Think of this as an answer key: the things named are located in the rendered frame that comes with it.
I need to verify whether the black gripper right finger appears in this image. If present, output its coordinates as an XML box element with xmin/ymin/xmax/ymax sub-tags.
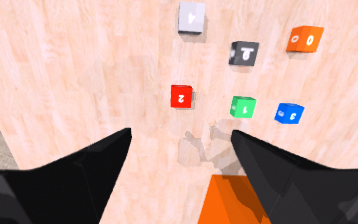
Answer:
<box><xmin>231</xmin><ymin>130</ymin><xmax>358</xmax><ymax>224</ymax></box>

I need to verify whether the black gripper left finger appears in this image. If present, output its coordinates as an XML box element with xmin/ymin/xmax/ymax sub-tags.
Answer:
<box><xmin>0</xmin><ymin>127</ymin><xmax>132</xmax><ymax>224</ymax></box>

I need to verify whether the green block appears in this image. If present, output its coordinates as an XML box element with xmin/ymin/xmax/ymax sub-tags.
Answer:
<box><xmin>230</xmin><ymin>96</ymin><xmax>257</xmax><ymax>118</ymax></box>

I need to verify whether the blue block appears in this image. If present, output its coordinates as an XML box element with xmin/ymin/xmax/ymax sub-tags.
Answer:
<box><xmin>275</xmin><ymin>103</ymin><xmax>304</xmax><ymax>124</ymax></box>

